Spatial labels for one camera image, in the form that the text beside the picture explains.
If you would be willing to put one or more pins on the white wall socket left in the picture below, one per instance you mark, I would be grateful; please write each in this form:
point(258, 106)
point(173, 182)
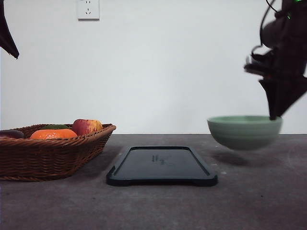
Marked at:
point(88, 11)

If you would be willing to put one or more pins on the dark teal rectangular tray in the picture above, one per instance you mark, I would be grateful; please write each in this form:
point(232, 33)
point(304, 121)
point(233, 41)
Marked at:
point(160, 165)

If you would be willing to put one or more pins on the dark purple fruit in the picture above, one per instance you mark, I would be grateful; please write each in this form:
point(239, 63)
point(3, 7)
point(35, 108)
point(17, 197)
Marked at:
point(12, 133)

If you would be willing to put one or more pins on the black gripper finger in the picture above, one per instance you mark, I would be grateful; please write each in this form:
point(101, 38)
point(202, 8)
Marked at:
point(6, 39)

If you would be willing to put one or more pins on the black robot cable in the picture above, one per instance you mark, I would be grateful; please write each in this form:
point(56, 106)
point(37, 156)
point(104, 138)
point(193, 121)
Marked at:
point(264, 16)

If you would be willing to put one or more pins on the green fruit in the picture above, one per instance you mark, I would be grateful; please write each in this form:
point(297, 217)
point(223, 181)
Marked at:
point(55, 127)

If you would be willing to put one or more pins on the red yellow apple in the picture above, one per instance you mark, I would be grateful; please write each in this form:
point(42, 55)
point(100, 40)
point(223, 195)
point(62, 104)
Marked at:
point(86, 126)

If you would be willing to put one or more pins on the light green bowl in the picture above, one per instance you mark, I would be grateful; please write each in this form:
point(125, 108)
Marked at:
point(245, 132)

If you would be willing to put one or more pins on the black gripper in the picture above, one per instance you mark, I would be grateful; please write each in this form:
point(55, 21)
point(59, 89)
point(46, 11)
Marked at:
point(284, 63)

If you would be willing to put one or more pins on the orange tangerine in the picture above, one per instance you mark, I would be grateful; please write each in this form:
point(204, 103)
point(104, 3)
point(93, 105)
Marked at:
point(53, 134)

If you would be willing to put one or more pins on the brown wicker basket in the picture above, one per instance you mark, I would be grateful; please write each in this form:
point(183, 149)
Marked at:
point(42, 152)

